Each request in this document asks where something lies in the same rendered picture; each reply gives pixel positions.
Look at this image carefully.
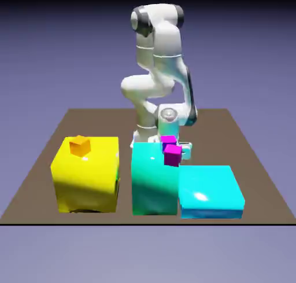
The small orange cube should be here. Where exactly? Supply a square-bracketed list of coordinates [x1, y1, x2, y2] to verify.
[69, 135, 91, 158]

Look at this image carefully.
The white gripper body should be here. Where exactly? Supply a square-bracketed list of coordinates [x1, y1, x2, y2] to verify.
[176, 141, 193, 161]

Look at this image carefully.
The large yellow box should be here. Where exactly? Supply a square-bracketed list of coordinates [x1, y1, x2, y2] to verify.
[50, 136, 120, 214]

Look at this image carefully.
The large teal box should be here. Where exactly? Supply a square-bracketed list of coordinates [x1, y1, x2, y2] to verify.
[131, 141, 180, 216]

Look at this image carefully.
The small magenta cube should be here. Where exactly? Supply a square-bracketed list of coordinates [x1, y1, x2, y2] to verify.
[160, 135, 178, 152]
[163, 144, 183, 168]

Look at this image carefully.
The large flat cyan box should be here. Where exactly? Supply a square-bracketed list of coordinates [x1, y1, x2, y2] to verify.
[177, 164, 246, 220]

